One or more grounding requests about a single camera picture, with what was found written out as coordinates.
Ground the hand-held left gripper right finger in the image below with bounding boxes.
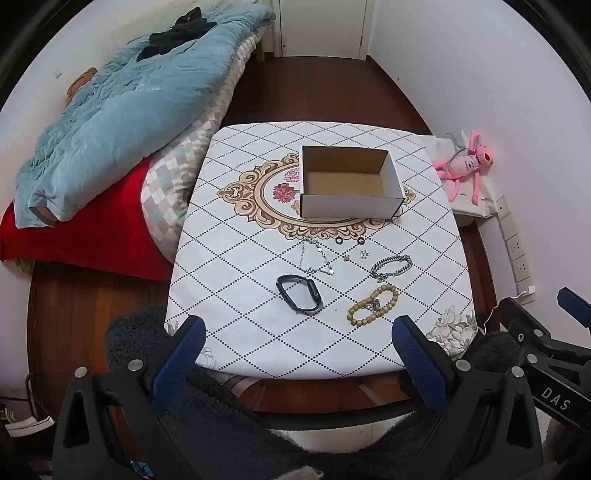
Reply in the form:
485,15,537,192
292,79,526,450
392,315,544,480

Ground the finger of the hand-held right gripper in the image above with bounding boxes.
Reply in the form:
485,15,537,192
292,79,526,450
496,298,555,358
557,287,591,324

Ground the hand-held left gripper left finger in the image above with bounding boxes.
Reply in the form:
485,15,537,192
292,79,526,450
52,315,207,480

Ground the wooden bead bracelet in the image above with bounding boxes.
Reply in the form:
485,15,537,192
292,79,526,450
347,284,400,328

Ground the silver chain bracelet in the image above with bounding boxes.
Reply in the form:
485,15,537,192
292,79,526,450
369,254,413,283

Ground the black smart band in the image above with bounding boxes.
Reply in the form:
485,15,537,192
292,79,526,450
276,274,324,315

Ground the thin silver necklace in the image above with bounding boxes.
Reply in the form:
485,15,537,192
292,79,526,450
298,236,338,278

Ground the cardboard box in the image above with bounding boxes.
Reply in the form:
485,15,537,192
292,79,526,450
300,145,407,219

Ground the red blanket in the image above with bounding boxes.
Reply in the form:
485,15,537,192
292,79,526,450
0,157,174,282

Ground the checkered bedsheet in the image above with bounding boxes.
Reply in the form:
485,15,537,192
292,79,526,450
141,34,257,264

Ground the pink plush toy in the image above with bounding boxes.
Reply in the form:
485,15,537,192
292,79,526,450
431,130,496,205

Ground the stack of books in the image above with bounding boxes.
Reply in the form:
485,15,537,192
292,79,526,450
4,415,54,437

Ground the light blue quilt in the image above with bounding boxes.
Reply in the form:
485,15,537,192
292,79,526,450
13,4,276,229

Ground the brown plush toy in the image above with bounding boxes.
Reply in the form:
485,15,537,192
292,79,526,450
66,67,99,104

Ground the black clothing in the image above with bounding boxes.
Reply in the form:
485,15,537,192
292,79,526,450
137,12,218,61

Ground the white door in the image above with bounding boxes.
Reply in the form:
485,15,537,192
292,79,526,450
272,0,370,58

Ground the white pillow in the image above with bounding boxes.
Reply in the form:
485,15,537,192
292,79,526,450
203,0,262,12

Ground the white wall socket row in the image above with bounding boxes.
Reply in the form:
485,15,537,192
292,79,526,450
494,196,536,303

